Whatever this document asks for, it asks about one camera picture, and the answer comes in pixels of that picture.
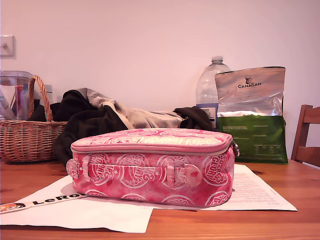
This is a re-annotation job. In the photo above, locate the pink printed zip bag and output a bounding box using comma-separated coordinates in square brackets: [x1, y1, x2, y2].
[66, 127, 238, 208]

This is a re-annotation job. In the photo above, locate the silver green pet food bag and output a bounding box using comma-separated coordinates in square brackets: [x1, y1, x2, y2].
[214, 66, 289, 165]

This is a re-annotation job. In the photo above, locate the grey beige garment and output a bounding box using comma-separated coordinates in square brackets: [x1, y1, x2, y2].
[76, 87, 183, 131]

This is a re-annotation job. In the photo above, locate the large clear water bottle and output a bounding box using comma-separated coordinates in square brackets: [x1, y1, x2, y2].
[195, 55, 232, 131]

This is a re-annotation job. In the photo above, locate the small clear capped bottle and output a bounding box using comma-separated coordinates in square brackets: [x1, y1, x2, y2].
[44, 84, 55, 106]

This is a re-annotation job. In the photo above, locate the white printed letter sheet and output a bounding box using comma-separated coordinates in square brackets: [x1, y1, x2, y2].
[147, 163, 299, 212]

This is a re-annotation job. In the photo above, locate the small dark cloth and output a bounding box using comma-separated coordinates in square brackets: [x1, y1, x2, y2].
[29, 98, 54, 123]

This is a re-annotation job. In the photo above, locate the white LeRobot logo paper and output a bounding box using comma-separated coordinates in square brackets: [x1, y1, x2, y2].
[0, 174, 154, 235]

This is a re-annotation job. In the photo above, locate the wooden chair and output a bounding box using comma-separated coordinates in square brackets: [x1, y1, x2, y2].
[290, 104, 320, 171]

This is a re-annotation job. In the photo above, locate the clear plastic jug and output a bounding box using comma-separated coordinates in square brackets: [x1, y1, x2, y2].
[0, 70, 35, 121]

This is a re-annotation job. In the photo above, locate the wicker basket with handle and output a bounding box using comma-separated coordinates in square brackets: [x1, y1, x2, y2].
[0, 74, 70, 163]

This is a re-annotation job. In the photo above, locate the white wall switch plate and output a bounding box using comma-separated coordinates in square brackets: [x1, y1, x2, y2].
[0, 35, 15, 60]

